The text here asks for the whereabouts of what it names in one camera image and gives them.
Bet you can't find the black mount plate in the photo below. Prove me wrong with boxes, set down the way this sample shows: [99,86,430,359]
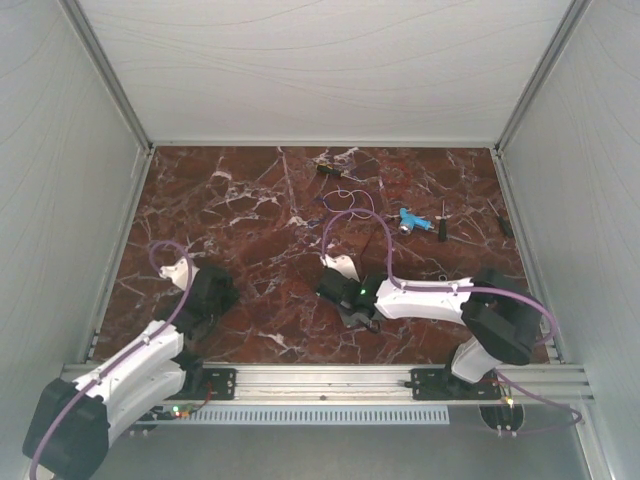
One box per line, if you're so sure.
[181,368,237,401]
[401,368,503,401]

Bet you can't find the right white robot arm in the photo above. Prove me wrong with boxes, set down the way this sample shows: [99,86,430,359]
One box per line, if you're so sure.
[316,267,542,398]

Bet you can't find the grey slotted cable duct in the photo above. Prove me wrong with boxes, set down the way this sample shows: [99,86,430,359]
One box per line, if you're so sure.
[186,404,450,426]

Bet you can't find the black yellow screwdriver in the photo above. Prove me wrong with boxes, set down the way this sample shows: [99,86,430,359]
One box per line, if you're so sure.
[316,163,349,178]

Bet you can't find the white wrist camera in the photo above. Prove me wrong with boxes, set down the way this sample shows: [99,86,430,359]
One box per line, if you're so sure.
[321,255,359,281]
[159,257,199,291]

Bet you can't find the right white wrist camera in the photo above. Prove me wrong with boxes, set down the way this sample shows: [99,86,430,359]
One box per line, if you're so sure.
[321,255,359,281]

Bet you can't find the blue wire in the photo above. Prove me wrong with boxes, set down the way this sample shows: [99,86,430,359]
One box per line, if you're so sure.
[305,185,354,227]

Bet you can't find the left black mount plate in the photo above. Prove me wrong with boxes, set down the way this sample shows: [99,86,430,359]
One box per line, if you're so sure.
[181,368,237,401]

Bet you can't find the small circuit board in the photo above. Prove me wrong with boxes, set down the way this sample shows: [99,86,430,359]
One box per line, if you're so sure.
[169,404,200,419]

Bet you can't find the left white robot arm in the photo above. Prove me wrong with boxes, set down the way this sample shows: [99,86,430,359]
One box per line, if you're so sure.
[22,260,239,479]

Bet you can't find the small black screwdriver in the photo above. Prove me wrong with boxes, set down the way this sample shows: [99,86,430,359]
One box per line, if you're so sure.
[487,201,515,238]

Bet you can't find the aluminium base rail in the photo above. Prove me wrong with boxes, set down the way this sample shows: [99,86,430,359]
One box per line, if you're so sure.
[54,363,596,406]

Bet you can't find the right black mount plate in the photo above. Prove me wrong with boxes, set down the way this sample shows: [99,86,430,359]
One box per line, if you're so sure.
[401,368,503,401]

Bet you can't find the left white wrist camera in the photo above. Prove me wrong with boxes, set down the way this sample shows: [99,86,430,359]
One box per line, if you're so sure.
[159,257,199,291]

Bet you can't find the blue toy drill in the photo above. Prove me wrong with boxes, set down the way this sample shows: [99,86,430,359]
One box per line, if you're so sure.
[399,208,432,235]

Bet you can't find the white wire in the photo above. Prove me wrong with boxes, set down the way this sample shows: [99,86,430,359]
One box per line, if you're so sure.
[327,188,377,221]

